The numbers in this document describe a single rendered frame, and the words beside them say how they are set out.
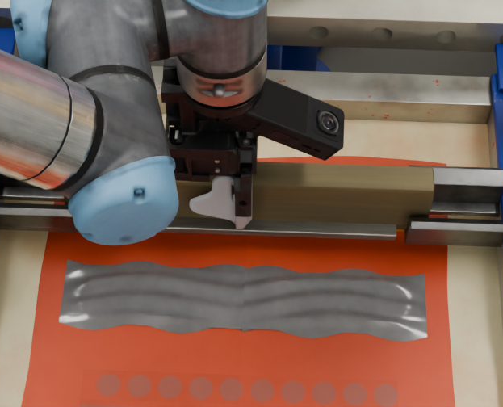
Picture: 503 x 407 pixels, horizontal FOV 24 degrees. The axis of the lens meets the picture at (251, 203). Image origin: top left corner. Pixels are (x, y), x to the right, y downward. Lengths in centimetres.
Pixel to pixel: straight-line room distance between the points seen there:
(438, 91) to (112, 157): 56
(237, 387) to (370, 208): 21
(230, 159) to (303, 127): 7
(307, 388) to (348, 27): 39
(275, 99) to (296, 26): 25
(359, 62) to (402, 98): 128
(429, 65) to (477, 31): 127
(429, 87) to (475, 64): 130
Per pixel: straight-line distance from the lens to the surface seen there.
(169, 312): 116
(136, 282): 117
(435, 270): 120
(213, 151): 103
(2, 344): 117
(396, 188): 112
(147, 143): 80
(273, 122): 101
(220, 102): 96
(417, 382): 114
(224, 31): 89
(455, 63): 256
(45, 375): 115
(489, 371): 116
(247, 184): 105
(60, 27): 87
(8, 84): 74
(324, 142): 104
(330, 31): 127
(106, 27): 86
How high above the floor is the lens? 200
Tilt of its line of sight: 59 degrees down
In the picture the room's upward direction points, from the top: straight up
